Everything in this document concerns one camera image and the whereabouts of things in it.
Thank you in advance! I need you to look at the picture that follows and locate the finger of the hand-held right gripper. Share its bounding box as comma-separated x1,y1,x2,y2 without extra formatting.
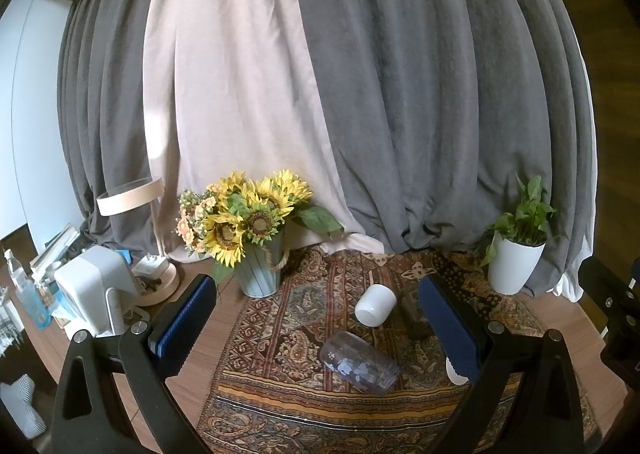
578,256,640,377

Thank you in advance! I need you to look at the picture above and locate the white box appliance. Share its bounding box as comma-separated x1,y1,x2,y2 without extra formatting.
54,246,137,337

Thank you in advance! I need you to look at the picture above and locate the patterned table cloth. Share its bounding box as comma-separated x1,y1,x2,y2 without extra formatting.
196,246,601,454

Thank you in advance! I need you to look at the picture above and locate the stack of books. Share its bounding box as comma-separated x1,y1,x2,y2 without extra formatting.
29,223,85,281

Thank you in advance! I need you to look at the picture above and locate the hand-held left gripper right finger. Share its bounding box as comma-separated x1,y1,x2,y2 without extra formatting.
418,273,585,454

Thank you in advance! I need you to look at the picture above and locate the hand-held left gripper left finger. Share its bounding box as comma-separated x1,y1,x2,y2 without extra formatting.
51,274,218,454

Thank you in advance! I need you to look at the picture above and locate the grey curtain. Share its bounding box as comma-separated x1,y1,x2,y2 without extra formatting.
56,0,596,305

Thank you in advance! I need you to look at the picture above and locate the clear printed glass cup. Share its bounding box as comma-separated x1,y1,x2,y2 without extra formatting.
318,331,403,395

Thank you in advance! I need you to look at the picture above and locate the beige curtain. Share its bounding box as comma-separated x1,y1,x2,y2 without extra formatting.
142,0,386,263

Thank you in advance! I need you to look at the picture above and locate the white sheer curtain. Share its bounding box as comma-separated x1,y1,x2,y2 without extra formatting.
546,131,599,303

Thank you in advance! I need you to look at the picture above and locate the sunflower bouquet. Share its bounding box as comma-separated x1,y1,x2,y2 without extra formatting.
175,170,346,285

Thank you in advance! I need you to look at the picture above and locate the pale ribbed metal bucket vase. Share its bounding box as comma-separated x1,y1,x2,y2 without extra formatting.
234,226,293,299

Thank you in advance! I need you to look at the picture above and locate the wooden ring desk lamp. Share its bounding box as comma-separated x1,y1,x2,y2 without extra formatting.
96,177,182,307

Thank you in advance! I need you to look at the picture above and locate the striped cloth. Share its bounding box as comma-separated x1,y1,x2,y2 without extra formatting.
0,374,49,440

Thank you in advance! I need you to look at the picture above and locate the green potted plant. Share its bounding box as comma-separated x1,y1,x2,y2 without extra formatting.
481,175,568,269

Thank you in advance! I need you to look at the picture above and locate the white charger plug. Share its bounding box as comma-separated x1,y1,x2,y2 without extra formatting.
134,254,174,281

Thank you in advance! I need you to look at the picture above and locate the clear plastic bottle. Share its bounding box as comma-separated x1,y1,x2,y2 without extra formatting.
2,249,52,331

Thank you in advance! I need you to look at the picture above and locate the white plant pot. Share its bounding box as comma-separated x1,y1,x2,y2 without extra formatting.
487,230,547,296

